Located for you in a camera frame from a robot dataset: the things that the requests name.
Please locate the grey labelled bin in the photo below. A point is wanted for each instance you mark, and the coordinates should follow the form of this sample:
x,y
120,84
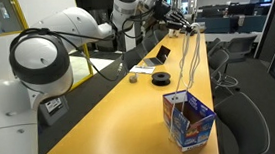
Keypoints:
x,y
55,109

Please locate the open grey laptop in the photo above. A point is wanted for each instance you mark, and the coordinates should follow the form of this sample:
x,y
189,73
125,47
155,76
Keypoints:
x,y
162,54

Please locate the white paper sheets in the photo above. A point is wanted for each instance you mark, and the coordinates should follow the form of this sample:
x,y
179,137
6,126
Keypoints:
x,y
142,69

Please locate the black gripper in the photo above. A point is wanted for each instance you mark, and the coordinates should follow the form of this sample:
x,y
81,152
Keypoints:
x,y
163,9

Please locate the blue printed carton box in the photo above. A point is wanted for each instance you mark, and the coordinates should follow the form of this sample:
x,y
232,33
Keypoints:
x,y
189,129

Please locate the black filament spool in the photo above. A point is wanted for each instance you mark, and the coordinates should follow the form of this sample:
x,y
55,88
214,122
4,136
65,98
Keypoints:
x,y
161,78

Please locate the blue office partition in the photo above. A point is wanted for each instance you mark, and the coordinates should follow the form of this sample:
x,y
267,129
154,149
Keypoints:
x,y
220,26

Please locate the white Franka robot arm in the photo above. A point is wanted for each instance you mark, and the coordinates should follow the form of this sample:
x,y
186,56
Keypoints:
x,y
39,62

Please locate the dark mesh office chair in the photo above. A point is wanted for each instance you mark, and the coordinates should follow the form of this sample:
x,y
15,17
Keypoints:
x,y
117,73
149,44
132,59
240,46
160,35
213,45
218,60
242,124

